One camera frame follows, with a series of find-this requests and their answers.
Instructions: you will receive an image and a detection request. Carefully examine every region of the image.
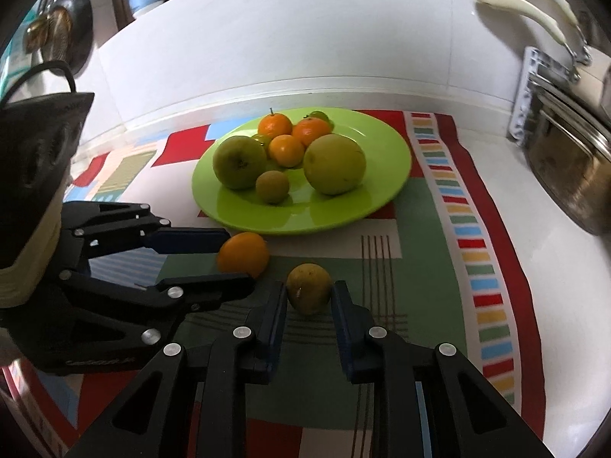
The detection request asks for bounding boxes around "yellowish lemon fruit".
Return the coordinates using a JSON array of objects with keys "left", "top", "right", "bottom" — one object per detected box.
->
[{"left": 286, "top": 264, "right": 333, "bottom": 316}]

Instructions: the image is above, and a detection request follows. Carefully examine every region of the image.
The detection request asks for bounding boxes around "large green apple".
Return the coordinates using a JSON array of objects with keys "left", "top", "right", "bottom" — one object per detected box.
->
[{"left": 212, "top": 135, "right": 267, "bottom": 190}]

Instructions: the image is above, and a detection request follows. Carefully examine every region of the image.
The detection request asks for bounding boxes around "orange tangerine with stem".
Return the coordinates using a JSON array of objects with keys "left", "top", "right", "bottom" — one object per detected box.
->
[{"left": 258, "top": 109, "right": 293, "bottom": 139}]

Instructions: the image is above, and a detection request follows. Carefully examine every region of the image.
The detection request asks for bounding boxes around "yellow green pear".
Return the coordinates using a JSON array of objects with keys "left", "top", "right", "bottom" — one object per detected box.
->
[{"left": 302, "top": 134, "right": 367, "bottom": 195}]

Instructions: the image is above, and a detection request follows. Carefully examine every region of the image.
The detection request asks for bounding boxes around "small brown kiwi fruit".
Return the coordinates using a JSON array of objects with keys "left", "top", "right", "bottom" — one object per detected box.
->
[{"left": 255, "top": 171, "right": 290, "bottom": 205}]

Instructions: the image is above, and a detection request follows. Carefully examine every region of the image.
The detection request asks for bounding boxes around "small green round fruit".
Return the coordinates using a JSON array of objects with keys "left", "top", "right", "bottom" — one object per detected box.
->
[{"left": 252, "top": 134, "right": 272, "bottom": 151}]

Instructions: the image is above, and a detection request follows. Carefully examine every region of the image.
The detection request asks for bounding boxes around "colourful patchwork mat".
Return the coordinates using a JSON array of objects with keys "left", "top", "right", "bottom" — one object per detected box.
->
[{"left": 1, "top": 111, "right": 546, "bottom": 457}]

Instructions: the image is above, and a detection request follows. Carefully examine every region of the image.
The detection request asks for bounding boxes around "small brass strainer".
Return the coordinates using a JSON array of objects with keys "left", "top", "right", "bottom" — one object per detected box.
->
[{"left": 24, "top": 10, "right": 62, "bottom": 53}]

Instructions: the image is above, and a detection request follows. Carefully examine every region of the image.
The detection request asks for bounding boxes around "black frying pan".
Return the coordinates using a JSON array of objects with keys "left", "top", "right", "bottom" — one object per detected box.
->
[{"left": 40, "top": 0, "right": 93, "bottom": 76}]

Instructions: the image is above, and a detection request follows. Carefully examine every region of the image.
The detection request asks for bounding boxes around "green plate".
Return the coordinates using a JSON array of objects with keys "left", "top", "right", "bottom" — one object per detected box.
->
[{"left": 192, "top": 108, "right": 413, "bottom": 235}]

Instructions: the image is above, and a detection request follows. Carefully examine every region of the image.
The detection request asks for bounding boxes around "steel stock pot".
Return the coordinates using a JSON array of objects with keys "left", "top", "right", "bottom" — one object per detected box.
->
[{"left": 524, "top": 89, "right": 610, "bottom": 236}]

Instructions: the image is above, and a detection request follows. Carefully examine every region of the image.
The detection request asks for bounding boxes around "white pot rack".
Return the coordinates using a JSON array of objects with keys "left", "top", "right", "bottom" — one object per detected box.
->
[{"left": 508, "top": 47, "right": 610, "bottom": 147}]

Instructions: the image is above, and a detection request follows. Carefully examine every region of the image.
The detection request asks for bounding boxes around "cream handled saucepan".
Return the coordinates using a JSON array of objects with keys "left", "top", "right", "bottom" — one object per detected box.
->
[{"left": 473, "top": 0, "right": 611, "bottom": 106}]

